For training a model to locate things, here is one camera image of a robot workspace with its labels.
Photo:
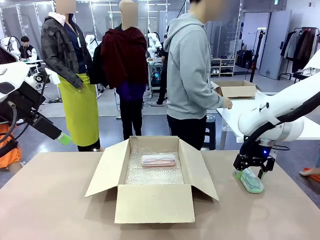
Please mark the seated person in varsity jacket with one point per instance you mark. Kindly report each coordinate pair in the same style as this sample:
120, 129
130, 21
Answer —
27, 50

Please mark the pink glasses case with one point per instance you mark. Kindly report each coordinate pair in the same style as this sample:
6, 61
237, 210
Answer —
158, 160

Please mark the person in grey hoodie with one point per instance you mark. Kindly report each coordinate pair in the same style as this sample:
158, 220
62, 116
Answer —
187, 62

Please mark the orange trousers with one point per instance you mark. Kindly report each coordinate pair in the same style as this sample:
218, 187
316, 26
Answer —
10, 156

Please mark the white background desk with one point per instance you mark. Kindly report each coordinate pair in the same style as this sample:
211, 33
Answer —
37, 65

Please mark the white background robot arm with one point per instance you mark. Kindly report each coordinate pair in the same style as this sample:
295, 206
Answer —
153, 45

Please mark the maroon shawl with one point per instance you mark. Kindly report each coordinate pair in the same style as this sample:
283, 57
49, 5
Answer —
123, 55

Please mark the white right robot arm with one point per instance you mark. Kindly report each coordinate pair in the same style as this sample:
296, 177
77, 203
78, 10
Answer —
275, 110

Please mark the black utility cart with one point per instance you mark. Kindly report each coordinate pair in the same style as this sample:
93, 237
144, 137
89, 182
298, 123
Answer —
302, 76

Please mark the large open cardboard box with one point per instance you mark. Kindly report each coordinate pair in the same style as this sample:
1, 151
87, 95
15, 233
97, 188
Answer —
152, 205

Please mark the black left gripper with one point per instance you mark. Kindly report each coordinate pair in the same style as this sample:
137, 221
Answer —
27, 100

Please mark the camouflage jacket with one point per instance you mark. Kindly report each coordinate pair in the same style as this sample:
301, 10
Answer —
57, 52

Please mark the person's right hand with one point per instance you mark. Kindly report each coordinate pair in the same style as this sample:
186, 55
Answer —
228, 103

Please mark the black clothes rack with coats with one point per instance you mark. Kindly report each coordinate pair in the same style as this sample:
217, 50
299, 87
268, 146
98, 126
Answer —
300, 47

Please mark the person in black clothes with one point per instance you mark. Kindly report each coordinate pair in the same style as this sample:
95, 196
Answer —
163, 75

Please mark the small open cardboard box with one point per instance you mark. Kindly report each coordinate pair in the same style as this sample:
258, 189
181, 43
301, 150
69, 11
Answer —
237, 91

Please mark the white side table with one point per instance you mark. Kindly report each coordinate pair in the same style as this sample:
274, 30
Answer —
230, 122

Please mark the green glasses case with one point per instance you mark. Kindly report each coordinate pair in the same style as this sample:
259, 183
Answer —
252, 185

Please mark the clear bubble wrap sheet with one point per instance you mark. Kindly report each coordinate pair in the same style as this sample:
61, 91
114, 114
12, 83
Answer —
153, 175

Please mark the black tripod stand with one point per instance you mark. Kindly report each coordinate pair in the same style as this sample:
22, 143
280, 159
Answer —
257, 55

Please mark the person's right forearm grey sleeve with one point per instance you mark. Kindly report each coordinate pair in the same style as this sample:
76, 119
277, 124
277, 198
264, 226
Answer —
212, 98

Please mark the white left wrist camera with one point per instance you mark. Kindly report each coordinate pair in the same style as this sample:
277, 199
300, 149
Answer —
48, 76

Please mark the mannequin in maroon shawl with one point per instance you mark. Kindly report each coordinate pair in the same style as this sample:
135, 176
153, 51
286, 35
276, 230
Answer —
125, 62

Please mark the yellow-green skirt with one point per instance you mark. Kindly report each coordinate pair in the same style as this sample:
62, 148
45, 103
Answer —
80, 107

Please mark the orange flat shoe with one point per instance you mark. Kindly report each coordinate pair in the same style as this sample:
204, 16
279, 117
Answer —
310, 173

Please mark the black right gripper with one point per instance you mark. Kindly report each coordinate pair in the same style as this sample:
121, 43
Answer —
252, 161

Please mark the dark brown coat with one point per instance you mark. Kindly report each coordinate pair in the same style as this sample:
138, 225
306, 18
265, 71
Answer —
6, 55

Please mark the wooden shoe shelf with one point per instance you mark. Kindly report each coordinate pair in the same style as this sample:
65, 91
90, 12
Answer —
222, 67

